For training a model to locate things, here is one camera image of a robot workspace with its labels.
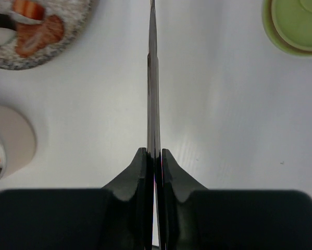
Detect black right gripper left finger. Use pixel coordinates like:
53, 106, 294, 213
0, 148, 153, 249

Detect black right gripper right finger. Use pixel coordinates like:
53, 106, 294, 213
160, 149, 312, 249

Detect stainless steel bowl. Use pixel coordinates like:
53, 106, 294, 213
0, 106, 36, 180

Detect stainless steel tongs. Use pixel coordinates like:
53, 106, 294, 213
147, 1, 167, 249

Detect green round lid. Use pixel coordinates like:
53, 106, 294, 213
261, 1, 312, 56

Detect bacon slice toy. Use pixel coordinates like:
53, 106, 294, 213
15, 15, 65, 58

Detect silver patterned plate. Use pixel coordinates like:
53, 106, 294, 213
0, 1, 94, 70

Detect white rice cube toy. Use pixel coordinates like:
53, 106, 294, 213
0, 10, 44, 46

